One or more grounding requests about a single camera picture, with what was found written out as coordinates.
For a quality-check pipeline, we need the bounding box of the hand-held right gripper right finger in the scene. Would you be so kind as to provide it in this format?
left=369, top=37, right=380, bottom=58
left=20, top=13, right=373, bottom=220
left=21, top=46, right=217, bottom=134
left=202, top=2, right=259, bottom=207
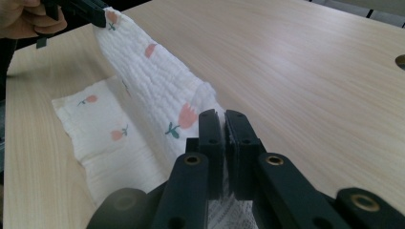
left=224, top=109, right=267, bottom=202

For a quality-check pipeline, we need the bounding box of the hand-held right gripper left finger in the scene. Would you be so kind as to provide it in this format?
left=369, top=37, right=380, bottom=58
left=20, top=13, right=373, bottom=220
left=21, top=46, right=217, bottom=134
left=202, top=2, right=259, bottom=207
left=185, top=109, right=224, bottom=201

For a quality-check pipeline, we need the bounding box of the white flower print cloth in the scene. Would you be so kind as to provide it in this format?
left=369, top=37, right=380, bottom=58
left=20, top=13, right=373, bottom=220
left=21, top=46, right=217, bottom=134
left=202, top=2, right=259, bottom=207
left=52, top=7, right=260, bottom=229

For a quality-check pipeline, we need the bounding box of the gray tape piece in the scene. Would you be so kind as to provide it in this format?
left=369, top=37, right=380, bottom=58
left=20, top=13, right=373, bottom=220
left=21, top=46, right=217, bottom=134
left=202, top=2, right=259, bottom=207
left=35, top=36, right=50, bottom=50

